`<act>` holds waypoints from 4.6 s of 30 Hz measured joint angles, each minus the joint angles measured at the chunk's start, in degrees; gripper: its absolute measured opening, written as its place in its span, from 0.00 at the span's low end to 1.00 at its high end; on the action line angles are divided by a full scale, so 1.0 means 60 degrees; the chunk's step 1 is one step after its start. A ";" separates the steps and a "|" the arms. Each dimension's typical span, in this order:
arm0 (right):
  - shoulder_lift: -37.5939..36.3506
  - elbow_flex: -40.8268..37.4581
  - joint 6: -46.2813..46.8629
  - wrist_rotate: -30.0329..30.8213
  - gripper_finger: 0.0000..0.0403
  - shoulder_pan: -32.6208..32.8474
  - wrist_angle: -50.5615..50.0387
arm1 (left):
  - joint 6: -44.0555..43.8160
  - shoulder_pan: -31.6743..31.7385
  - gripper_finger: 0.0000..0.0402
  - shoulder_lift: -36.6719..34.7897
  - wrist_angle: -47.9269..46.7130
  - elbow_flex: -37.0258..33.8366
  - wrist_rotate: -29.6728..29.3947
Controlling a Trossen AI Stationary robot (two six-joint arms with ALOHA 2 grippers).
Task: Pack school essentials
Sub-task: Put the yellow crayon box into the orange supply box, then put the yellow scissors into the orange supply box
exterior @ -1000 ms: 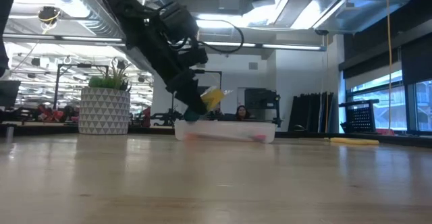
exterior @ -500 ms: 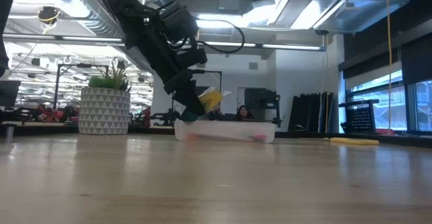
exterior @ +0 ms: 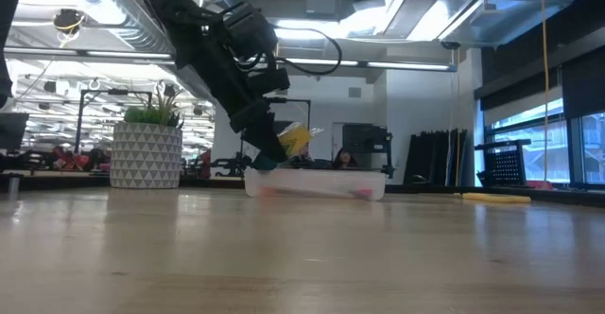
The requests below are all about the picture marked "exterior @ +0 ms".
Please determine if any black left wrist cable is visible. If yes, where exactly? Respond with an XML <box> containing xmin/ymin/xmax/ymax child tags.
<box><xmin>271</xmin><ymin>26</ymin><xmax>343</xmax><ymax>77</ymax></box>

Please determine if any black ceiling cable reel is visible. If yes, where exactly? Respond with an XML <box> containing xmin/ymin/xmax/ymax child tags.
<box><xmin>51</xmin><ymin>9</ymin><xmax>87</xmax><ymax>37</ymax></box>

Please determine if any black equipment rack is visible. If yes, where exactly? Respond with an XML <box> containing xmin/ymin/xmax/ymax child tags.
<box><xmin>342</xmin><ymin>122</ymin><xmax>395</xmax><ymax>179</ymax></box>

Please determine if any silver round air duct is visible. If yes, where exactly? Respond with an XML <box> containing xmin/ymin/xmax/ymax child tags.
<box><xmin>42</xmin><ymin>0</ymin><xmax>228</xmax><ymax>98</ymax></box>

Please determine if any black monitor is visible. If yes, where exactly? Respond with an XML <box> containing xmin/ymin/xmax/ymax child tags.
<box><xmin>0</xmin><ymin>113</ymin><xmax>30</xmax><ymax>152</ymax></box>

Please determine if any silver rectangular air duct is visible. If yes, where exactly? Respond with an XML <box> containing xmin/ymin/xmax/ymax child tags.
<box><xmin>406</xmin><ymin>0</ymin><xmax>580</xmax><ymax>49</ymax></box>

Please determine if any yellow hanging cable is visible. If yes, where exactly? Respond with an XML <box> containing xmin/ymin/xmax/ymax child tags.
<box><xmin>541</xmin><ymin>0</ymin><xmax>552</xmax><ymax>183</ymax></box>

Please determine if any black perforated cart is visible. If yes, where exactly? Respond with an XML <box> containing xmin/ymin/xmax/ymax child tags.
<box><xmin>475</xmin><ymin>138</ymin><xmax>533</xmax><ymax>187</ymax></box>

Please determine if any white triangle-patterned pot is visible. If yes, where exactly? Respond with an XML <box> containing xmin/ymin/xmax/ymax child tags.
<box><xmin>110</xmin><ymin>122</ymin><xmax>184</xmax><ymax>190</ymax></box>

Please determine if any long LED light bar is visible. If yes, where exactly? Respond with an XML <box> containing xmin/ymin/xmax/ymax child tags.
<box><xmin>0</xmin><ymin>45</ymin><xmax>458</xmax><ymax>73</ymax></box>

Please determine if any black aluminium table frame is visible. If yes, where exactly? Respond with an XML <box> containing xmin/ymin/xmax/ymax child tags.
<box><xmin>0</xmin><ymin>171</ymin><xmax>605</xmax><ymax>209</ymax></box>

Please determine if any green artificial plant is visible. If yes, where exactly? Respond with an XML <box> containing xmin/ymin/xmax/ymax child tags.
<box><xmin>123</xmin><ymin>82</ymin><xmax>186</xmax><ymax>130</ymax></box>

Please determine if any black gantry frame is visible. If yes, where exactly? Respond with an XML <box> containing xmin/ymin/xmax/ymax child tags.
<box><xmin>75</xmin><ymin>88</ymin><xmax>154</xmax><ymax>154</ymax></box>

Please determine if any clear plastic container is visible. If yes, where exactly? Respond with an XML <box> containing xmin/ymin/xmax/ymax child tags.
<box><xmin>244</xmin><ymin>167</ymin><xmax>389</xmax><ymax>202</ymax></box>

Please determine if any red and black equipment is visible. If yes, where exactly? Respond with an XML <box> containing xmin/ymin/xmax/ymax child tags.
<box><xmin>51</xmin><ymin>146</ymin><xmax>112</xmax><ymax>173</ymax></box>

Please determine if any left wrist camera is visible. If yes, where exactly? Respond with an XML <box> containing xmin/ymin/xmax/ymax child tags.
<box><xmin>245</xmin><ymin>66</ymin><xmax>291</xmax><ymax>95</ymax></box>

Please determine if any black rectangular stand frame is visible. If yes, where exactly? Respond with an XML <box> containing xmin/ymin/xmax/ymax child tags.
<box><xmin>239</xmin><ymin>96</ymin><xmax>312</xmax><ymax>164</ymax></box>

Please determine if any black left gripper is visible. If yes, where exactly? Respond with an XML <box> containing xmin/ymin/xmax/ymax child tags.
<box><xmin>206</xmin><ymin>52</ymin><xmax>289</xmax><ymax>164</ymax></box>

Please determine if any yellow green crayon box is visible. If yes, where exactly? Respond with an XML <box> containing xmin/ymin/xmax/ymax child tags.
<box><xmin>252</xmin><ymin>121</ymin><xmax>325</xmax><ymax>171</ymax></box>

